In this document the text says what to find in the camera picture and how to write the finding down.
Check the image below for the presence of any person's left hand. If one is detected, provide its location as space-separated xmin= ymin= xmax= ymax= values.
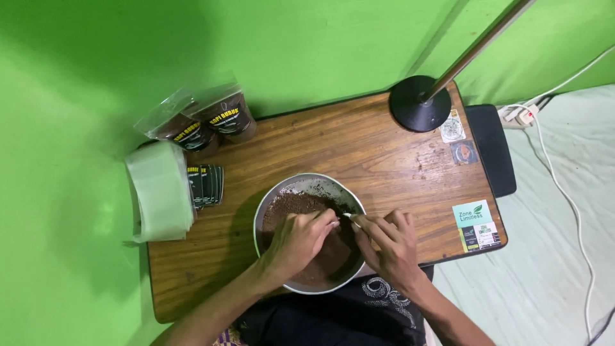
xmin=262 ymin=209 xmax=340 ymax=285

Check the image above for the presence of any person's right hand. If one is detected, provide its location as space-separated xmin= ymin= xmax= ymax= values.
xmin=350 ymin=209 xmax=424 ymax=295

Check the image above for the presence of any brown ground coffee powder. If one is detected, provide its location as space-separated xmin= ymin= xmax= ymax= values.
xmin=261 ymin=191 xmax=362 ymax=287

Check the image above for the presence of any round metal bowl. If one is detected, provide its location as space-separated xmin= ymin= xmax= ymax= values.
xmin=253 ymin=172 xmax=369 ymax=295

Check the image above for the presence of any person's black printed shirt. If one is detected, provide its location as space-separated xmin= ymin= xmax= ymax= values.
xmin=234 ymin=266 xmax=434 ymax=346

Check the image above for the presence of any stack of black labels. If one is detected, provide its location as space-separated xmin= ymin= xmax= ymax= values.
xmin=187 ymin=164 xmax=225 ymax=210

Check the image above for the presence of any clear pouch of ground coffee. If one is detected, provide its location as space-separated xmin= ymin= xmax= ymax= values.
xmin=184 ymin=72 xmax=257 ymax=143
xmin=134 ymin=88 xmax=221 ymax=155

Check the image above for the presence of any black round lamp base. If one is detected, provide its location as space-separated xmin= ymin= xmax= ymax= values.
xmin=389 ymin=75 xmax=452 ymax=133

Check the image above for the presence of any purple patterned cloth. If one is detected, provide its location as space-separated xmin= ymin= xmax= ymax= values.
xmin=213 ymin=327 xmax=248 ymax=346

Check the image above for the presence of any teal sticker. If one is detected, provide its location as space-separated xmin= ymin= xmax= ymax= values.
xmin=452 ymin=199 xmax=494 ymax=229

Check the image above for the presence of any dark square sticker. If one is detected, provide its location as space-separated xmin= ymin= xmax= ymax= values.
xmin=450 ymin=140 xmax=479 ymax=165

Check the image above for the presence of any black and white sticker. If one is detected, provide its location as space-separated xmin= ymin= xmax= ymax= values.
xmin=458 ymin=221 xmax=502 ymax=253

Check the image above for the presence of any white sticker with round print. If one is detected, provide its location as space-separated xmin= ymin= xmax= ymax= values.
xmin=439 ymin=110 xmax=467 ymax=144

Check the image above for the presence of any stack of clear plastic bags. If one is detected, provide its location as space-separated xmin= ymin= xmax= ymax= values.
xmin=124 ymin=140 xmax=197 ymax=244

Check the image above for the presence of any black padded side panel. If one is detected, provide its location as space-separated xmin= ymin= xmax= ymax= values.
xmin=464 ymin=104 xmax=518 ymax=198

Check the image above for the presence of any pale bed sheet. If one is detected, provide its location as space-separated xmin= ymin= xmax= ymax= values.
xmin=425 ymin=84 xmax=615 ymax=346

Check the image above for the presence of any white power strip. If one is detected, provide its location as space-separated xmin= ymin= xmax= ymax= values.
xmin=497 ymin=103 xmax=540 ymax=130

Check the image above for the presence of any silver metal lamp pole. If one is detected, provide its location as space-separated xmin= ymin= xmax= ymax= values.
xmin=422 ymin=0 xmax=536 ymax=103

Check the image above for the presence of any long white cable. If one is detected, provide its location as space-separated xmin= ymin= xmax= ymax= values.
xmin=504 ymin=103 xmax=597 ymax=343

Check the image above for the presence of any thin white cable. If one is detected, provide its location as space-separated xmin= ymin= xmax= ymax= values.
xmin=524 ymin=45 xmax=615 ymax=107

